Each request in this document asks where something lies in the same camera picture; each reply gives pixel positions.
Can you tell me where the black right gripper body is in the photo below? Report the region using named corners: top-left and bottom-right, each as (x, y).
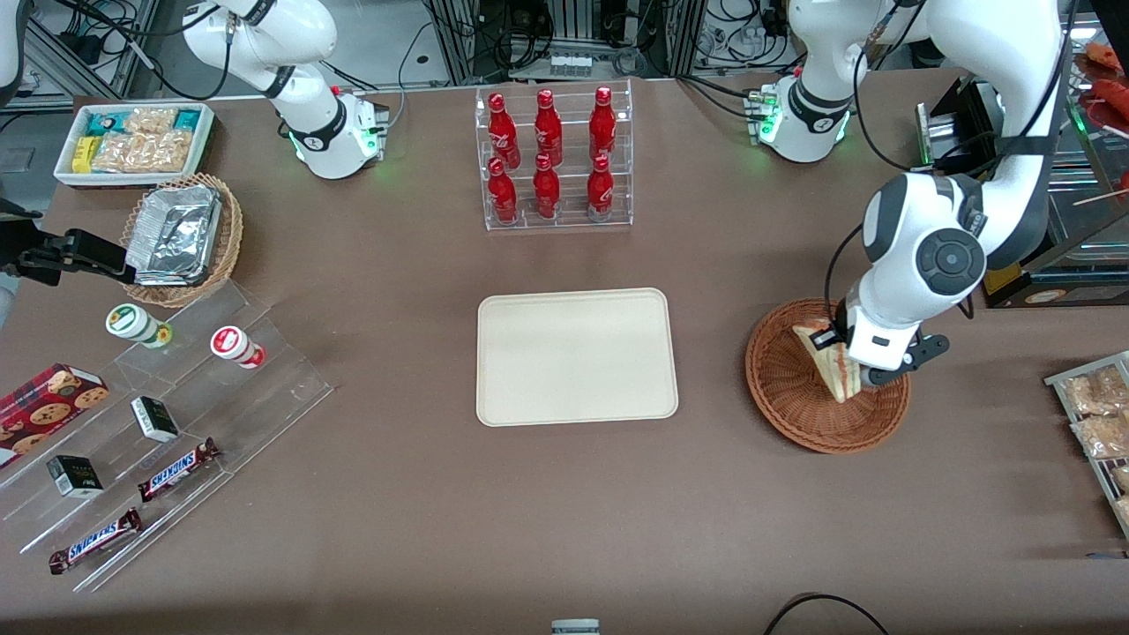
top-left (0, 219), bottom-right (41, 285)

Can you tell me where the triangular sandwich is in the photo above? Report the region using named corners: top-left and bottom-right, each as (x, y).
top-left (792, 322), bottom-right (864, 404)

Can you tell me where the brown wicker basket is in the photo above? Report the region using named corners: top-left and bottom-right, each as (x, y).
top-left (745, 298), bottom-right (911, 455)

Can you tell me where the white snack tray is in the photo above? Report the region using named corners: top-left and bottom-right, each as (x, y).
top-left (53, 102), bottom-right (216, 190)

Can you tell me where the light wicker basket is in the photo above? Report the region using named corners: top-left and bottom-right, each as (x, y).
top-left (119, 173), bottom-right (244, 309)

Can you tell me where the beige plastic tray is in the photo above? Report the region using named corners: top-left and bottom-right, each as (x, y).
top-left (476, 288), bottom-right (679, 428)

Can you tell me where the green lid cup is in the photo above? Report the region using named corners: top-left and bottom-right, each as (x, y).
top-left (106, 303), bottom-right (173, 349)

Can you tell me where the silver foil container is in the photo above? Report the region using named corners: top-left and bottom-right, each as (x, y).
top-left (125, 183), bottom-right (223, 288)

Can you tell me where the clear rice cracker bag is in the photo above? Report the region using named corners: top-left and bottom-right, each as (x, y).
top-left (122, 107), bottom-right (177, 136)
top-left (91, 132), bottom-right (146, 174)
top-left (141, 129), bottom-right (193, 173)

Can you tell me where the red cookie box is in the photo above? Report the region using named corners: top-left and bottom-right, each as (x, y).
top-left (0, 363), bottom-right (110, 470)

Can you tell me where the red lid cup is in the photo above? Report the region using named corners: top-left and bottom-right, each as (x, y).
top-left (210, 325), bottom-right (266, 370)

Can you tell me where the small black box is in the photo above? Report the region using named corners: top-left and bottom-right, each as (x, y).
top-left (46, 455), bottom-right (104, 499)
top-left (131, 396), bottom-right (180, 444)

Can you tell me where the black food warmer cabinet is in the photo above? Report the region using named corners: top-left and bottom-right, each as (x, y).
top-left (916, 26), bottom-right (1129, 310)

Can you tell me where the clear acrylic stepped shelf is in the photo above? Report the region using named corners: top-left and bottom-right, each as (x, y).
top-left (0, 280), bottom-right (334, 594)

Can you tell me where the Snickers chocolate bar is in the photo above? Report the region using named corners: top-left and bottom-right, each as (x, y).
top-left (138, 437), bottom-right (221, 504)
top-left (49, 508), bottom-right (143, 576)

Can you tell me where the red cola bottle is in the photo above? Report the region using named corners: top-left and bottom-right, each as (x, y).
top-left (586, 155), bottom-right (615, 222)
top-left (532, 154), bottom-right (561, 220)
top-left (487, 158), bottom-right (519, 224)
top-left (588, 86), bottom-right (617, 163)
top-left (534, 89), bottom-right (564, 168)
top-left (487, 93), bottom-right (521, 169)

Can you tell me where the clear acrylic bottle rack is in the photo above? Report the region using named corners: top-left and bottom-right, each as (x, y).
top-left (475, 79), bottom-right (634, 232)

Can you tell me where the red sausage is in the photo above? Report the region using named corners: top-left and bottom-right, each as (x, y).
top-left (1083, 42), bottom-right (1129, 74)
top-left (1092, 78), bottom-right (1129, 121)

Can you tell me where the aluminium equipment rack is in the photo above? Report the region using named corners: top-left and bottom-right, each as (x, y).
top-left (423, 0), bottom-right (708, 86)

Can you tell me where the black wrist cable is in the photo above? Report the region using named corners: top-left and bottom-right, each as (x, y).
top-left (824, 222), bottom-right (865, 329)

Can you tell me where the grey wire rack tray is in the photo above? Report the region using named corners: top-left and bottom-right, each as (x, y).
top-left (1044, 351), bottom-right (1129, 541)

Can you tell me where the black looped cable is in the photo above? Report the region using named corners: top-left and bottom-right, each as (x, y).
top-left (763, 594), bottom-right (892, 635)

